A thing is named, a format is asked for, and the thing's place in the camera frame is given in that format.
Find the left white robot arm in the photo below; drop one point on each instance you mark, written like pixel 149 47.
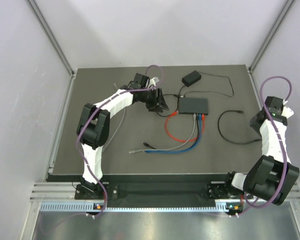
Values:
pixel 94 124

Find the perforated cable duct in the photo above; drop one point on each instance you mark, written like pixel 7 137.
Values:
pixel 91 207

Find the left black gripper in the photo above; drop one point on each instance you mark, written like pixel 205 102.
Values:
pixel 161 102

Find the black power adapter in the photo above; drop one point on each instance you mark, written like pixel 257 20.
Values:
pixel 191 78

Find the black network switch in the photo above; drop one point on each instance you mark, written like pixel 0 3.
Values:
pixel 193 105

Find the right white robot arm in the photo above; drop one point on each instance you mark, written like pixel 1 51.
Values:
pixel 273 175

